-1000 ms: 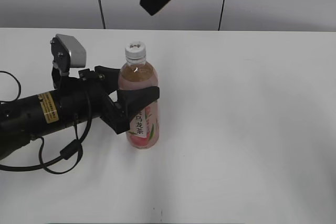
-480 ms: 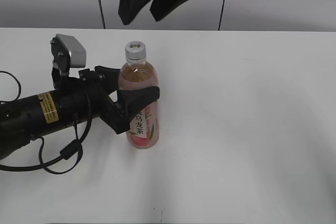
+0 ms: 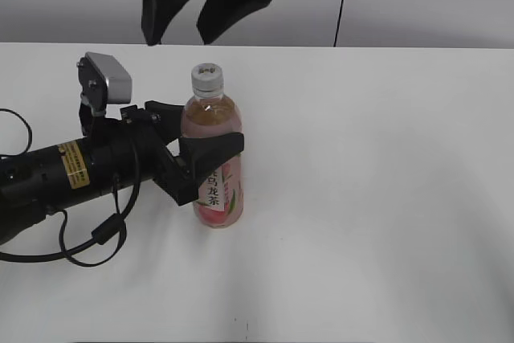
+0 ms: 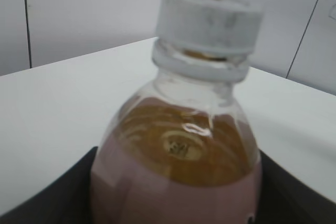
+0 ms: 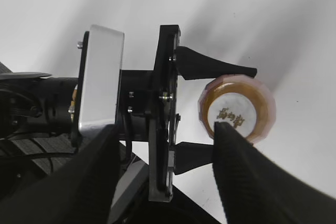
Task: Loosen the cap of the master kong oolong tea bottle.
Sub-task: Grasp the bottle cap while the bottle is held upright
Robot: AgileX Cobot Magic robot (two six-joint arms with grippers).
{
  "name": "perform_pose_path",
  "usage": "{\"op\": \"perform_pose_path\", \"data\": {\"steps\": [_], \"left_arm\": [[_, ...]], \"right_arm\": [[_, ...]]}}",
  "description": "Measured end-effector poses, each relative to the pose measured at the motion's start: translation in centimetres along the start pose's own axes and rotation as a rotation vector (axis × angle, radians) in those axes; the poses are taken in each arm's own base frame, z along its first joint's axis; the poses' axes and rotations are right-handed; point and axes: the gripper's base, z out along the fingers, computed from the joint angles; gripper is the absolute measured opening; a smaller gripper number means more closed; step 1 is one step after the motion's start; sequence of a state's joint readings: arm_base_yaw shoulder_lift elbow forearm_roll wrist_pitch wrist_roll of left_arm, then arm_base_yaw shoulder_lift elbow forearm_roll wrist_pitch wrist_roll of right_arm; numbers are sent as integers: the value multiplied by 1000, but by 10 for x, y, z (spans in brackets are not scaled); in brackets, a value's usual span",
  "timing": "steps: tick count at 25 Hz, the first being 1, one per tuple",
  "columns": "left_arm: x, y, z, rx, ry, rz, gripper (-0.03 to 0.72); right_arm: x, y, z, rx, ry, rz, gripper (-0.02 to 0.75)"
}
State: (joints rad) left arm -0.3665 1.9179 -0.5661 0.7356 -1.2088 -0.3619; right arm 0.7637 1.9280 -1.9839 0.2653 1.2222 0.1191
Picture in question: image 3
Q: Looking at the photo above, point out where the black camera cable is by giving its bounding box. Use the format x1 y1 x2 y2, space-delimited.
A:
0 108 141 268

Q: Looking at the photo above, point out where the pink peach tea bottle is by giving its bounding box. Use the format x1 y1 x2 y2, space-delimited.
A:
180 88 245 231

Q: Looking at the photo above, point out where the white bottle cap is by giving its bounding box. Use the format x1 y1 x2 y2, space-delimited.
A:
191 63 224 94

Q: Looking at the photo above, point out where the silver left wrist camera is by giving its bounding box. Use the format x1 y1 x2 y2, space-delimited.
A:
77 51 133 116

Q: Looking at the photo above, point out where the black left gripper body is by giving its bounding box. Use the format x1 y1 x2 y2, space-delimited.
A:
78 104 198 206

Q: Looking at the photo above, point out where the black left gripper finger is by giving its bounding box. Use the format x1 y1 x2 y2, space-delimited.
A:
145 100 185 144
179 133 244 190

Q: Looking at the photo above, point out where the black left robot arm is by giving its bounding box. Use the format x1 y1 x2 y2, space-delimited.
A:
1 101 244 243

